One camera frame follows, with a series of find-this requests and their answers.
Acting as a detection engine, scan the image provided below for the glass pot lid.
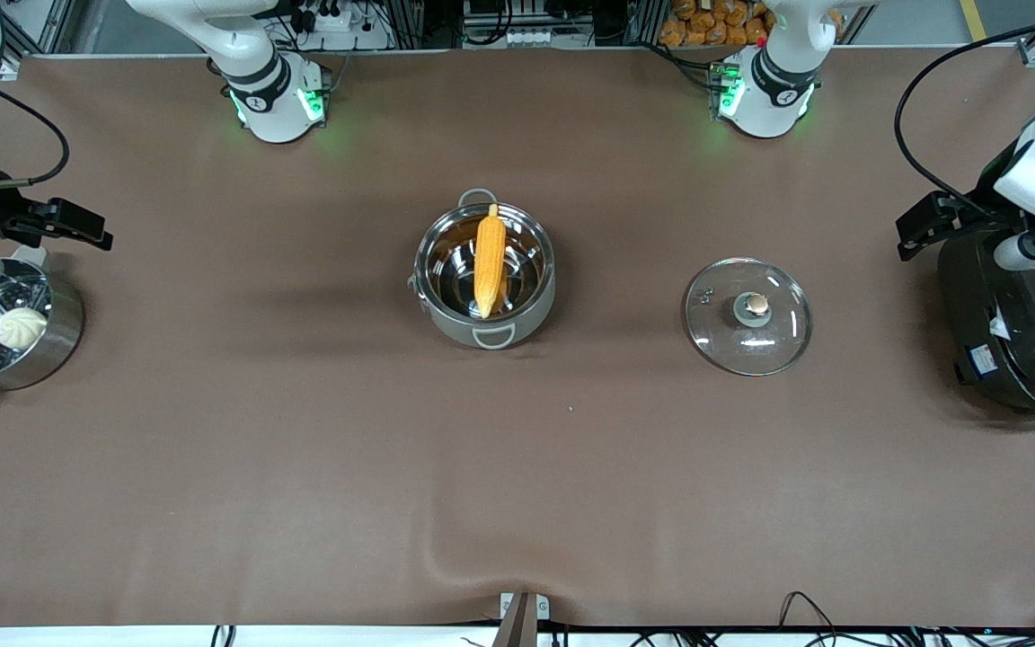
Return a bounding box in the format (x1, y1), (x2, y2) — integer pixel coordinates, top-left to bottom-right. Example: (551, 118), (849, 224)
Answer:
(684, 258), (813, 377)

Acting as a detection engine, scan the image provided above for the yellow corn cob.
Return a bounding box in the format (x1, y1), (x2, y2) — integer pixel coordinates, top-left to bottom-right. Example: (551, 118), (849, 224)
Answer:
(473, 204), (509, 320)

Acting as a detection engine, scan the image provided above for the shiny steel steamer pot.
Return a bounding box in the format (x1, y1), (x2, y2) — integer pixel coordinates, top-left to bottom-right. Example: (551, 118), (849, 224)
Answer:
(0, 244), (85, 405)

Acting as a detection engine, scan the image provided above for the grey steel cooking pot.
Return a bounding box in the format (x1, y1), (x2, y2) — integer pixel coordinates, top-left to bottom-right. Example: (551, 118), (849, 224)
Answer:
(407, 189), (557, 351)

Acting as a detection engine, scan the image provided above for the white steamed bun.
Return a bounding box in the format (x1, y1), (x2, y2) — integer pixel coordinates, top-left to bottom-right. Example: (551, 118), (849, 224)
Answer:
(0, 307), (49, 350)

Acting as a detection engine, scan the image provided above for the bag of orange snacks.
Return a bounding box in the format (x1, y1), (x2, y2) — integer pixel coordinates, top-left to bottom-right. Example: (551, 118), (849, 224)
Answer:
(659, 0), (774, 48)

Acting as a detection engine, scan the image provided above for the white power strip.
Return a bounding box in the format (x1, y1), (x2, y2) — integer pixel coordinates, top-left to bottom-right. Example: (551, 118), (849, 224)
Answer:
(293, 0), (358, 33)

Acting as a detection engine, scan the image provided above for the brown table mat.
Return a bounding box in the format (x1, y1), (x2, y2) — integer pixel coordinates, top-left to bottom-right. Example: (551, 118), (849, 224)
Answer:
(0, 45), (1035, 630)

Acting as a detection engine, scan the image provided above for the brown slanted bar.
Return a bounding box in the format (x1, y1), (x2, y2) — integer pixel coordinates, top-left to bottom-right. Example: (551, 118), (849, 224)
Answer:
(492, 593), (538, 647)

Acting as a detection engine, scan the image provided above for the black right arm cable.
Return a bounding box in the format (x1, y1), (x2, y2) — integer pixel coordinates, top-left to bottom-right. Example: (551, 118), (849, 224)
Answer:
(0, 83), (70, 188)

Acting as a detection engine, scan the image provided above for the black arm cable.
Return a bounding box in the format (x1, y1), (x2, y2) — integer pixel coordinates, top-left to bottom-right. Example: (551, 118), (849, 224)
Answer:
(893, 13), (1035, 215)
(0, 83), (70, 188)

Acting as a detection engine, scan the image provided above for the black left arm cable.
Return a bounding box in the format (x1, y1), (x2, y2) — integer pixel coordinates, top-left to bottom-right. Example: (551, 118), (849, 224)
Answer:
(893, 13), (1035, 215)

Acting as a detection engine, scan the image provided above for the black looped floor cable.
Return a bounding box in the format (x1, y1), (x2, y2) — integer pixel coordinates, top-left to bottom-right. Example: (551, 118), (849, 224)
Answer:
(778, 591), (853, 647)

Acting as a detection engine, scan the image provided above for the small metal bracket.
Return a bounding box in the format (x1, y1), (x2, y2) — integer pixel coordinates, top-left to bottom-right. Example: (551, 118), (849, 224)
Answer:
(500, 591), (551, 621)

